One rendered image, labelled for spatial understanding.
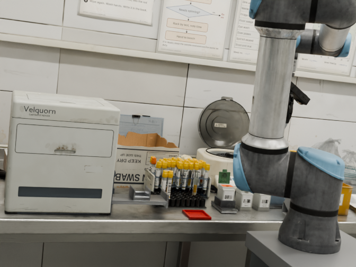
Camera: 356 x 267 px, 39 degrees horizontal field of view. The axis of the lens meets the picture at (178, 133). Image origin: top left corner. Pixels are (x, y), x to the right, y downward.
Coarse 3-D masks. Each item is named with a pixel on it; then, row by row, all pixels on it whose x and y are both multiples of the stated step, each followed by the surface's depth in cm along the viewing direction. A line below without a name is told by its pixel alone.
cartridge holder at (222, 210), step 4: (216, 196) 160; (212, 200) 162; (216, 200) 159; (220, 200) 156; (224, 200) 156; (228, 200) 156; (212, 204) 161; (216, 204) 158; (220, 204) 156; (224, 204) 156; (228, 204) 156; (232, 204) 157; (216, 208) 158; (220, 208) 155; (224, 208) 155; (228, 208) 156; (232, 208) 156; (224, 212) 154; (228, 212) 155; (232, 212) 155; (236, 212) 156
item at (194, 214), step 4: (184, 212) 148; (188, 212) 150; (192, 212) 151; (196, 212) 151; (200, 212) 152; (204, 212) 150; (188, 216) 145; (192, 216) 147; (196, 216) 147; (200, 216) 148; (204, 216) 148; (208, 216) 148
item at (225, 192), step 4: (220, 184) 158; (224, 184) 159; (228, 184) 160; (220, 188) 158; (224, 188) 156; (228, 188) 157; (232, 188) 157; (220, 192) 157; (224, 192) 156; (228, 192) 156; (232, 192) 156; (220, 196) 157; (224, 196) 156; (228, 196) 156; (232, 196) 157; (232, 200) 157
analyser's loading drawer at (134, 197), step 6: (132, 192) 144; (138, 192) 148; (144, 192) 149; (150, 192) 144; (162, 192) 150; (114, 198) 142; (120, 198) 143; (126, 198) 144; (132, 198) 143; (138, 198) 143; (144, 198) 144; (150, 198) 147; (156, 198) 148; (162, 198) 148; (168, 198) 145; (150, 204) 144; (156, 204) 145; (162, 204) 146
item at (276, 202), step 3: (273, 198) 168; (276, 198) 168; (279, 198) 169; (282, 198) 169; (285, 198) 170; (270, 201) 168; (273, 201) 168; (276, 201) 168; (279, 201) 169; (282, 201) 169; (270, 204) 167; (273, 204) 168; (276, 204) 168; (279, 204) 169; (282, 204) 169; (270, 207) 166; (273, 207) 167; (276, 207) 167; (279, 207) 168
